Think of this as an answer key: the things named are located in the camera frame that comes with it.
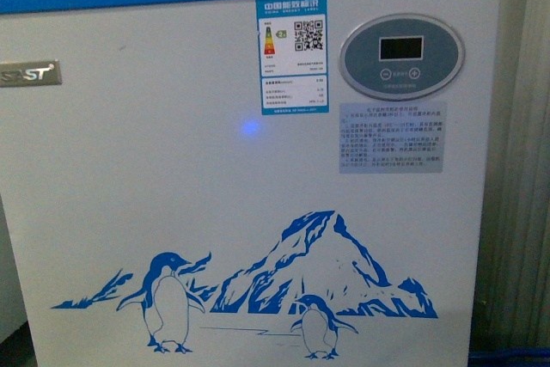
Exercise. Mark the white blue chest freezer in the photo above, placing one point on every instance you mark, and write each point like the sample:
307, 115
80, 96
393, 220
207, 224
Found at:
159, 218

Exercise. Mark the grey instruction sticker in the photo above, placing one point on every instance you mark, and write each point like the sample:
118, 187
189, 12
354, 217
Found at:
392, 138

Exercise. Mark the blue energy label sticker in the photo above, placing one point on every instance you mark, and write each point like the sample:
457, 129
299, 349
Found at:
293, 56

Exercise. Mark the oval grey control panel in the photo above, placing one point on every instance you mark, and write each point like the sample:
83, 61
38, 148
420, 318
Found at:
401, 57

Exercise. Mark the silver brand badge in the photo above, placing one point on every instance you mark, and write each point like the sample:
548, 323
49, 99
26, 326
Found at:
30, 74

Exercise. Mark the grey vertical curtain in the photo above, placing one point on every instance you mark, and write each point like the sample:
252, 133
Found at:
511, 302

